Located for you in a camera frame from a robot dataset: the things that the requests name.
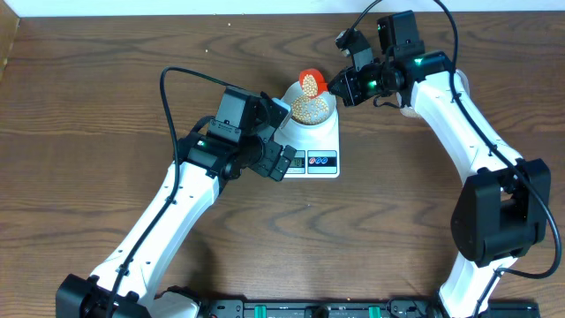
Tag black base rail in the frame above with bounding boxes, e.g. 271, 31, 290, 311
193, 299, 542, 318

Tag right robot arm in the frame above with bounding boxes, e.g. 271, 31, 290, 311
328, 11, 558, 317

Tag light grey bowl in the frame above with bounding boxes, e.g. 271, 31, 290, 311
282, 76, 336, 125

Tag left black cable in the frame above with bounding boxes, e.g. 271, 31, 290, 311
104, 65, 239, 318

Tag white digital kitchen scale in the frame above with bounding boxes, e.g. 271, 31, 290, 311
275, 106, 340, 179

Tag red measuring scoop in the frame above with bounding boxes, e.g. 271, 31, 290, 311
299, 68, 328, 98

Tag right black cable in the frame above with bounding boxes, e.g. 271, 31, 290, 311
350, 0, 563, 318

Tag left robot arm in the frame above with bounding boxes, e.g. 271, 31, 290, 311
56, 86, 296, 317

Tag black cable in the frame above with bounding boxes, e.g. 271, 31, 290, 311
350, 0, 563, 318
104, 65, 239, 318

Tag soybeans in bowl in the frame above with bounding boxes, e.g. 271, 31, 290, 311
290, 95, 330, 125

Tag soybeans in scoop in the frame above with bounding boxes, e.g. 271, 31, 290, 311
301, 74, 319, 98

